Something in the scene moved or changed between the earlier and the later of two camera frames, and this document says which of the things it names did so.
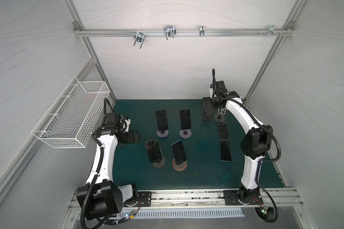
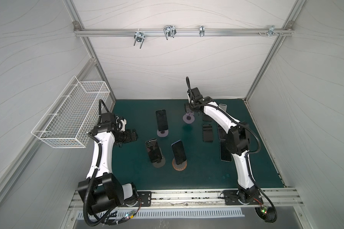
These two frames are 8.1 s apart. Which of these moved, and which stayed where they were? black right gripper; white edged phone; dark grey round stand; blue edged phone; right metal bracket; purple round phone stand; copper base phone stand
Moved: black right gripper; purple round phone stand
Stayed: blue edged phone; dark grey round stand; white edged phone; copper base phone stand; right metal bracket
